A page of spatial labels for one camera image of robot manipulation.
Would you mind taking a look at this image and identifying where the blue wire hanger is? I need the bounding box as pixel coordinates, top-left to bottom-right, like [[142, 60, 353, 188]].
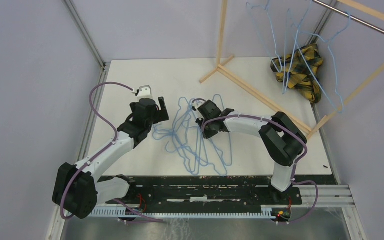
[[245, 0, 312, 95], [298, 11, 351, 114]]

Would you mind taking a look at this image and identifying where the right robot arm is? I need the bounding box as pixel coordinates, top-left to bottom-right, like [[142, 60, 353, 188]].
[[192, 99, 308, 204]]

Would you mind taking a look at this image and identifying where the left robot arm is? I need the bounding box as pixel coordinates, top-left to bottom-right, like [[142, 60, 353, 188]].
[[52, 96, 169, 219]]

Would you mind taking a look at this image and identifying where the pile of blue hangers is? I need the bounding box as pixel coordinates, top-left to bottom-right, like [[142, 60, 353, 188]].
[[152, 96, 233, 177]]

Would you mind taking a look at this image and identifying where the yellow plaid shirt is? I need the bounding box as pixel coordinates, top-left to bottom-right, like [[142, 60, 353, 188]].
[[270, 43, 324, 104]]

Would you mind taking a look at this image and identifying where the metal rack rod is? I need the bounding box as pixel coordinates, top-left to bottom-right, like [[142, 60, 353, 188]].
[[311, 0, 384, 35]]

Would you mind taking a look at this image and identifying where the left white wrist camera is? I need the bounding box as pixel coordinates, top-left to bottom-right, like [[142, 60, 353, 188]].
[[135, 85, 154, 101]]

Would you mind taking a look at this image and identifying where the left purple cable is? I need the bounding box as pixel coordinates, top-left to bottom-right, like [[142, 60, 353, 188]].
[[59, 82, 138, 221]]

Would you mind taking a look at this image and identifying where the purple cable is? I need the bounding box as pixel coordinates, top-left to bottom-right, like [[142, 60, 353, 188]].
[[191, 98, 319, 224], [59, 82, 138, 221]]

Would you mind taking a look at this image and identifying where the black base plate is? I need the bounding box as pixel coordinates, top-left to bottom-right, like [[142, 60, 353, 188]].
[[109, 176, 303, 213]]

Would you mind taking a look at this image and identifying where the wooden clothes rack frame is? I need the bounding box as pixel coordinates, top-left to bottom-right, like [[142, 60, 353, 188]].
[[199, 0, 384, 139]]

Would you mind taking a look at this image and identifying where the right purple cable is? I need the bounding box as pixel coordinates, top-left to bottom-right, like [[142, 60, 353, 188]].
[[191, 98, 319, 224]]

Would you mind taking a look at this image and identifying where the white cable duct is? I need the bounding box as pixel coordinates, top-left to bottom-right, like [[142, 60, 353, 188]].
[[88, 204, 285, 221]]

